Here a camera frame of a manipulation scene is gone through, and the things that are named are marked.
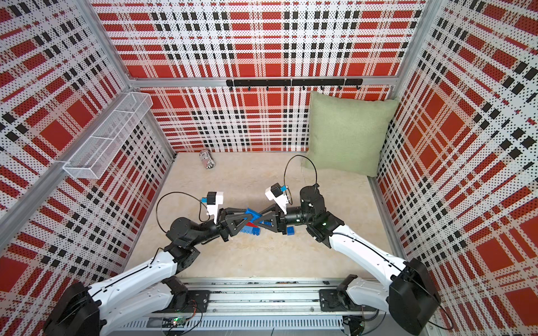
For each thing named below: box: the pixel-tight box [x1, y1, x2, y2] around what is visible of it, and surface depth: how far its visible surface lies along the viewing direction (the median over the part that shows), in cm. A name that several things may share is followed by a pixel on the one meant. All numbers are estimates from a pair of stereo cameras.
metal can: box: [198, 150, 216, 170], surface depth 117 cm
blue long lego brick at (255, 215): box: [245, 207, 263, 224], surface depth 65 cm
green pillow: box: [301, 91, 400, 177], surface depth 98 cm
